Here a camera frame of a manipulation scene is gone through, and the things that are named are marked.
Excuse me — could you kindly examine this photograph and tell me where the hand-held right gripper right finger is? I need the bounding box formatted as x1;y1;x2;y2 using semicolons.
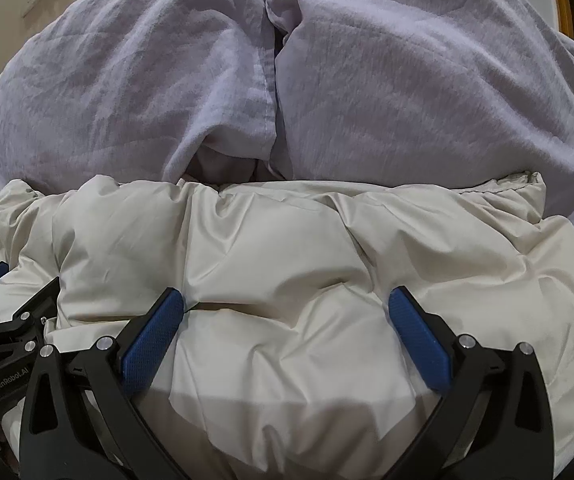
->
388;286;555;480

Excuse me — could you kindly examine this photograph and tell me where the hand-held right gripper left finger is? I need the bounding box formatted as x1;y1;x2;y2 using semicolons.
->
19;287;188;480

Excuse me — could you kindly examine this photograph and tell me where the lavender pillow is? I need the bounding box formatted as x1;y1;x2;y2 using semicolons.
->
264;0;574;257
0;0;282;211

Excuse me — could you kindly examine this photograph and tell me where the beige puffer jacket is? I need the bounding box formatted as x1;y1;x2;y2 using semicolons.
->
0;172;574;480

